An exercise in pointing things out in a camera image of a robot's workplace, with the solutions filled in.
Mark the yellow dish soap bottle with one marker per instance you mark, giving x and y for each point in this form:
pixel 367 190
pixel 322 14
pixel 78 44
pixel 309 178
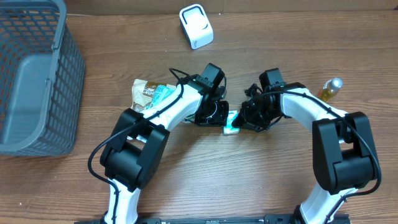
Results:
pixel 330 89

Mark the grey plastic mesh basket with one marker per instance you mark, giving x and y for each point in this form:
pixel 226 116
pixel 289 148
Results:
pixel 42 79

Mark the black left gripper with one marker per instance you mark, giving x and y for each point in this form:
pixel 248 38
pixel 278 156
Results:
pixel 219 117

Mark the teal wet wipes pack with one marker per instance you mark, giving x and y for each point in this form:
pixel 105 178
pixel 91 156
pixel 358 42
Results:
pixel 160 94

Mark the green lid white jar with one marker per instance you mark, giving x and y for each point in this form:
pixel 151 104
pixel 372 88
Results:
pixel 189 119

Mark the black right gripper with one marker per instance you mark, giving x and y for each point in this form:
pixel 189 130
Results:
pixel 249 121

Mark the small teal tissue pack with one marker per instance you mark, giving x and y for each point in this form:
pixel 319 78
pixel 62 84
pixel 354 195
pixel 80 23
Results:
pixel 229 129

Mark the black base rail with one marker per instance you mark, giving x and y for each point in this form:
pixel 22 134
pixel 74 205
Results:
pixel 267 219

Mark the brown nut snack bag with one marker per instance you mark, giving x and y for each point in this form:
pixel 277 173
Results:
pixel 142 93

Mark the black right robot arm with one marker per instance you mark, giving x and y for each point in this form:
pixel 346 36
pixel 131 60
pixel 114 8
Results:
pixel 344 157

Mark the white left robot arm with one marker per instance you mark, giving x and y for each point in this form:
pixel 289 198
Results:
pixel 133 152

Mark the white barcode scanner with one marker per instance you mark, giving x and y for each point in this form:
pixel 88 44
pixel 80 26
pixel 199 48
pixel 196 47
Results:
pixel 196 26

